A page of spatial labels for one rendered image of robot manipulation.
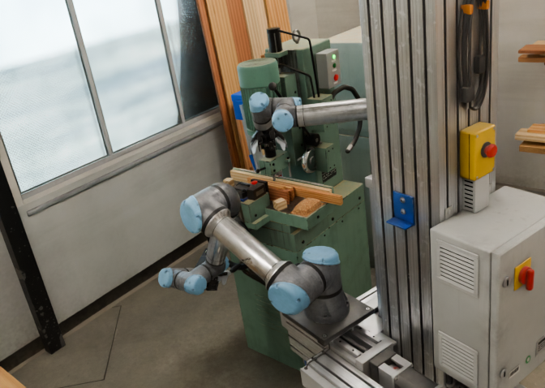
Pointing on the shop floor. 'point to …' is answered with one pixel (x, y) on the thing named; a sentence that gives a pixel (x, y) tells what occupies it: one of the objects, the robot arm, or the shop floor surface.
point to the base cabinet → (349, 256)
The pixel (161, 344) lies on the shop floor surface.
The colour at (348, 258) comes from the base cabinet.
